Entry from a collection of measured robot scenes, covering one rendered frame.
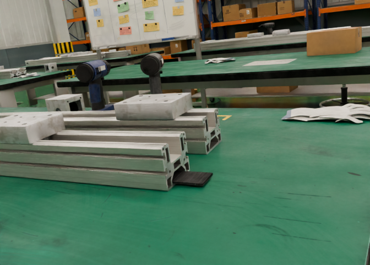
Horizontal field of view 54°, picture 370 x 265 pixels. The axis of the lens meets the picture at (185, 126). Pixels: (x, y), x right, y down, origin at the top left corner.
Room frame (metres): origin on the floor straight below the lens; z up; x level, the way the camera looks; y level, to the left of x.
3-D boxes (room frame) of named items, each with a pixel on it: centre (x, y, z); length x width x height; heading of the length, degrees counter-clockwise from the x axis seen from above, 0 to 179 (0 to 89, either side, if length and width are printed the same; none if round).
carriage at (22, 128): (0.84, 0.38, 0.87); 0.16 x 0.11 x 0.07; 63
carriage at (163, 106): (0.89, 0.07, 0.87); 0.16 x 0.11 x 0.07; 63
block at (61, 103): (1.34, 0.44, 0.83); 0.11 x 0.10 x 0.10; 150
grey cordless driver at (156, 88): (1.18, 0.07, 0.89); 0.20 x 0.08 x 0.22; 175
